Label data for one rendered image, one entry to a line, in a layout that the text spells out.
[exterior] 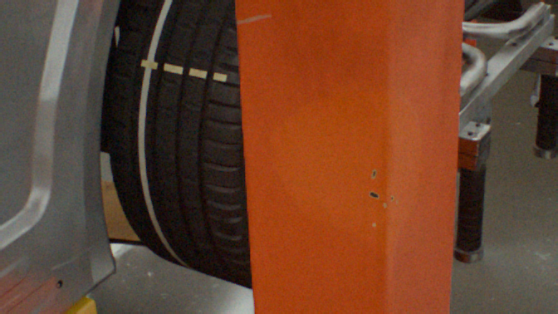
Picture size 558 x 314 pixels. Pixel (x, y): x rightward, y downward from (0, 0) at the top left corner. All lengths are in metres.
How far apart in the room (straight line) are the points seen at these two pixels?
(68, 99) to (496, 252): 1.75
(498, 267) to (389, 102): 1.96
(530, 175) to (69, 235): 2.06
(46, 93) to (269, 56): 0.47
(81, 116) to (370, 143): 0.55
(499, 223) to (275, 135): 2.08
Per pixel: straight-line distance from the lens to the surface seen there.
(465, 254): 1.54
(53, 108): 1.37
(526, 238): 2.99
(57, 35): 1.37
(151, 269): 2.89
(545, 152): 1.82
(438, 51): 1.01
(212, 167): 1.51
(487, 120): 1.70
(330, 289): 1.07
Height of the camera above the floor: 1.63
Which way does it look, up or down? 29 degrees down
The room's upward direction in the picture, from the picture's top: 3 degrees counter-clockwise
